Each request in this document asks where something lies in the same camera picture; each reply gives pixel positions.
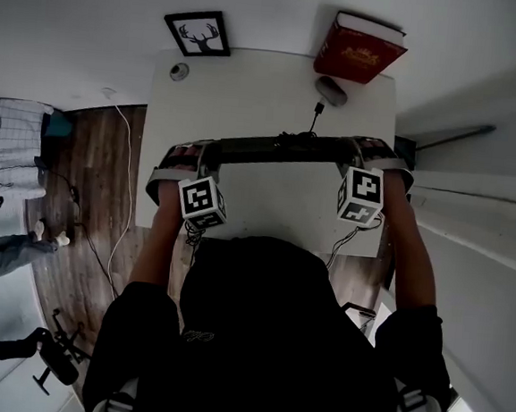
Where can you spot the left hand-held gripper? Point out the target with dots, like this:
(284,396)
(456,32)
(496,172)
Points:
(202,200)

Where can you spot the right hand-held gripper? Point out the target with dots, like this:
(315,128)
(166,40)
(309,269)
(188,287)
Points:
(362,192)

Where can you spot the black keyboard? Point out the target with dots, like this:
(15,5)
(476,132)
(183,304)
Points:
(289,152)

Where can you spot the person's left forearm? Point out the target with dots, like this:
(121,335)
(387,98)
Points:
(156,236)

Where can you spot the person's right forearm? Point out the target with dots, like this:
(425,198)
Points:
(411,250)

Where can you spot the person's right hand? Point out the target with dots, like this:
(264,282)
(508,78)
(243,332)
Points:
(375,149)

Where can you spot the person's left hand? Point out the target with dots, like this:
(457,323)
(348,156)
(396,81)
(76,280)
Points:
(181,158)

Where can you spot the grey computer mouse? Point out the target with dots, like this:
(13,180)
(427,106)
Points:
(331,90)

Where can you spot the round grey desk grommet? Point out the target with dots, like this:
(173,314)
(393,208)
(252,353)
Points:
(179,71)

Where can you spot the red hardcover book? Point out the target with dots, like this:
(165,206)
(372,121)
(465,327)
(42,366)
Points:
(358,57)

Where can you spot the black framed deer picture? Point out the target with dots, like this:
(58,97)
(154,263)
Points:
(201,36)

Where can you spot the teal bin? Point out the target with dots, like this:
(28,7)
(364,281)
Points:
(61,125)

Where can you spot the person's black shirt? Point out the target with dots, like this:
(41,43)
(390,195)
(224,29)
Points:
(264,336)

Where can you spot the black office chair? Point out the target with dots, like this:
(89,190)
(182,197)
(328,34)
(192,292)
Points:
(56,358)

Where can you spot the white door frame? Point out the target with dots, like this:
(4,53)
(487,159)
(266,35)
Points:
(487,203)

